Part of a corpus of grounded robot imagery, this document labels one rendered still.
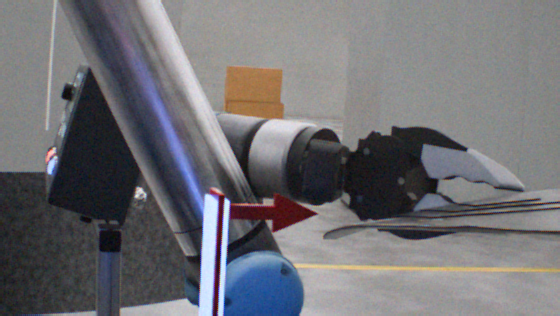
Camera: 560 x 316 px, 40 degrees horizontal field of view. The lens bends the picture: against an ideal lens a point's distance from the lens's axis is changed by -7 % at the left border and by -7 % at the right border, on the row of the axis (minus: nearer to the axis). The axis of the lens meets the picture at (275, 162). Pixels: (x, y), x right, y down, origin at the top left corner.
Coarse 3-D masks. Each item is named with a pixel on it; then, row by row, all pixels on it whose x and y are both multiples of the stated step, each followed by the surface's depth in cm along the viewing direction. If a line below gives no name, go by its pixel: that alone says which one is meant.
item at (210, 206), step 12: (204, 204) 48; (216, 204) 46; (216, 216) 47; (204, 228) 48; (204, 240) 48; (204, 252) 48; (204, 264) 48; (204, 276) 48; (204, 288) 48; (204, 300) 48; (204, 312) 48
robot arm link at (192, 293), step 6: (258, 204) 79; (186, 264) 80; (186, 270) 80; (186, 276) 80; (192, 276) 79; (186, 282) 80; (192, 282) 79; (198, 282) 75; (186, 288) 80; (192, 288) 79; (198, 288) 79; (186, 294) 81; (192, 294) 79; (198, 294) 79; (192, 300) 80; (198, 300) 79; (198, 306) 79
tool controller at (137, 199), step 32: (64, 96) 120; (96, 96) 100; (64, 128) 105; (96, 128) 101; (64, 160) 100; (96, 160) 101; (128, 160) 103; (64, 192) 101; (96, 192) 102; (128, 192) 103
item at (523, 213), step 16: (528, 192) 61; (544, 192) 58; (432, 208) 57; (448, 208) 55; (464, 208) 53; (480, 208) 53; (496, 208) 53; (512, 208) 53; (528, 208) 53; (544, 208) 53; (368, 224) 49; (384, 224) 47; (400, 224) 45; (416, 224) 44; (432, 224) 43; (448, 224) 43; (464, 224) 44; (480, 224) 45; (496, 224) 45; (512, 224) 46; (528, 224) 47; (544, 224) 47
